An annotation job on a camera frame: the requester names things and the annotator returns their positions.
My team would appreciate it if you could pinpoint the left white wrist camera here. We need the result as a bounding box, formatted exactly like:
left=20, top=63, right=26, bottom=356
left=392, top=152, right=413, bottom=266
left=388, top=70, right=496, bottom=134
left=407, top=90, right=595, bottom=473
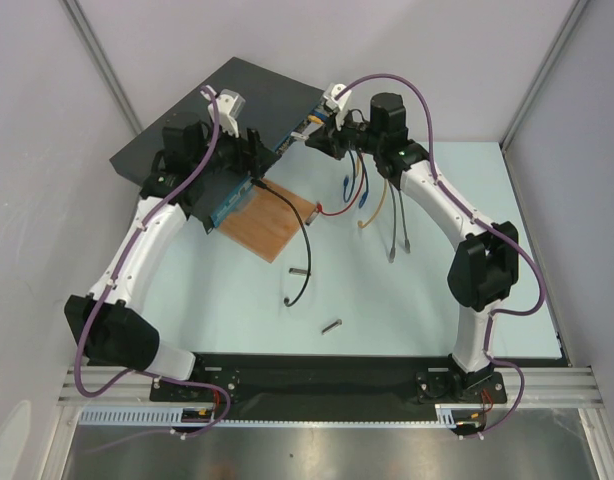
left=201, top=85, right=246, bottom=137

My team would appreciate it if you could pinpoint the wooden board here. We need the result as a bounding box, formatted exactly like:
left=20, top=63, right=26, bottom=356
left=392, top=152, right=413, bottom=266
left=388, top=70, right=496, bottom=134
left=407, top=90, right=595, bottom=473
left=219, top=187, right=300, bottom=263

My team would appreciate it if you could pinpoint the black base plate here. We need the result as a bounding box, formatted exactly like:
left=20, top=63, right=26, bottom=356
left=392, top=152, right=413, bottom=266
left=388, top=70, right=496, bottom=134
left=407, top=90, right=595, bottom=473
left=149, top=353, right=507, bottom=423

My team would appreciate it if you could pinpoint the white cable duct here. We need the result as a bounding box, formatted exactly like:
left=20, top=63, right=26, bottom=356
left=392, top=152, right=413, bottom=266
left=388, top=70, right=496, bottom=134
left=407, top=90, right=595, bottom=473
left=79, top=403, right=488, bottom=428

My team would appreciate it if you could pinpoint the purple cable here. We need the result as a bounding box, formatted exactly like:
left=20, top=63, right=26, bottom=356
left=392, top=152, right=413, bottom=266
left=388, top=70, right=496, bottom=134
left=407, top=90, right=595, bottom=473
left=73, top=85, right=234, bottom=443
left=334, top=73, right=548, bottom=440

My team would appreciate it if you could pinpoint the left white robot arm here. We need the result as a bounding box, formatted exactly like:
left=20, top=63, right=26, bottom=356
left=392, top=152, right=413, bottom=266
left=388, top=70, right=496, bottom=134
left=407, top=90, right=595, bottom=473
left=64, top=114, right=278, bottom=400

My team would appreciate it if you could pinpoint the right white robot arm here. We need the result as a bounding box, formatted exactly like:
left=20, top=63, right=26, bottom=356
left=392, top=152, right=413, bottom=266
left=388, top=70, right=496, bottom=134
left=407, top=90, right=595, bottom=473
left=305, top=84, right=519, bottom=402

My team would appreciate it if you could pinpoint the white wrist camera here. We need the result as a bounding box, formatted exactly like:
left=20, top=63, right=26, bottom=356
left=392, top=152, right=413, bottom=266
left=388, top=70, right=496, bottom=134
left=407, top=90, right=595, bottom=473
left=322, top=83, right=352, bottom=130
left=201, top=85, right=246, bottom=137

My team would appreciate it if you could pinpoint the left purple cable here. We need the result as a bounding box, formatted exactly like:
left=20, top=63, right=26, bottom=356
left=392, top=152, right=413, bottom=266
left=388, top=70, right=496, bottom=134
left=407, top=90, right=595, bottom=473
left=73, top=85, right=234, bottom=443

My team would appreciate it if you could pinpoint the red patch cable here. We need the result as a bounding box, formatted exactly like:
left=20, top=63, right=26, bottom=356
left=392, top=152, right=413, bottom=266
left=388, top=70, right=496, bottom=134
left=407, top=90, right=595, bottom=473
left=316, top=154, right=366, bottom=218

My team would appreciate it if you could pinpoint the black cable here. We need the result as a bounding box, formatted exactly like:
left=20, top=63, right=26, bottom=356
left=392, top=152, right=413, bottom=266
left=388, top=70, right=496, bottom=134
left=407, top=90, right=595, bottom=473
left=254, top=178, right=313, bottom=309

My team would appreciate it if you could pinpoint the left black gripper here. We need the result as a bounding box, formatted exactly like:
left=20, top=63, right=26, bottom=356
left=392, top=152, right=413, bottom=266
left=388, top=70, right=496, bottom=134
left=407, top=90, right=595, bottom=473
left=192, top=118, right=278, bottom=179

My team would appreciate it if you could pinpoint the blue patch cable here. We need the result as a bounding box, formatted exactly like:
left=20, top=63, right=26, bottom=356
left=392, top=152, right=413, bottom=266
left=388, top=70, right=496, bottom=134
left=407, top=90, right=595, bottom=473
left=340, top=152, right=358, bottom=192
left=356, top=154, right=372, bottom=207

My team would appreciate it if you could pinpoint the aluminium rail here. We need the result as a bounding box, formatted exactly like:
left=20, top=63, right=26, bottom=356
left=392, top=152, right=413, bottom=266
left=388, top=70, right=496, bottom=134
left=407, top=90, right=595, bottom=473
left=57, top=367, right=604, bottom=409

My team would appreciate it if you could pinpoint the orange plugged patch cable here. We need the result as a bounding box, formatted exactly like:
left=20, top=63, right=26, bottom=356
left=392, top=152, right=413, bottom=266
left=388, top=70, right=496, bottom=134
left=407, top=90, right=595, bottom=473
left=355, top=179, right=389, bottom=231

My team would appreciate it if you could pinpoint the blue plugged patch cable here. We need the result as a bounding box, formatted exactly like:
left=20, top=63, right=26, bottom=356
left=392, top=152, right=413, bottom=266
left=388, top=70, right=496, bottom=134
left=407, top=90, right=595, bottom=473
left=356, top=154, right=372, bottom=207

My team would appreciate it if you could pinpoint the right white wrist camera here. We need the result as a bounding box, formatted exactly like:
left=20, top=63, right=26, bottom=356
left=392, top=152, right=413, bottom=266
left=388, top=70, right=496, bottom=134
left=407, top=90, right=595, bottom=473
left=322, top=83, right=352, bottom=130

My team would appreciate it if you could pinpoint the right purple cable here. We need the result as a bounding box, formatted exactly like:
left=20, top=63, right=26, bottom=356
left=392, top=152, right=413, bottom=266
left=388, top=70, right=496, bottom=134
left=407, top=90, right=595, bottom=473
left=334, top=73, right=548, bottom=440

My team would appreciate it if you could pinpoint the long grey patch cable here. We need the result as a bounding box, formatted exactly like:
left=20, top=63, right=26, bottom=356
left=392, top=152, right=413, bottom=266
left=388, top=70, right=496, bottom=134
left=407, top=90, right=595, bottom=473
left=386, top=184, right=403, bottom=263

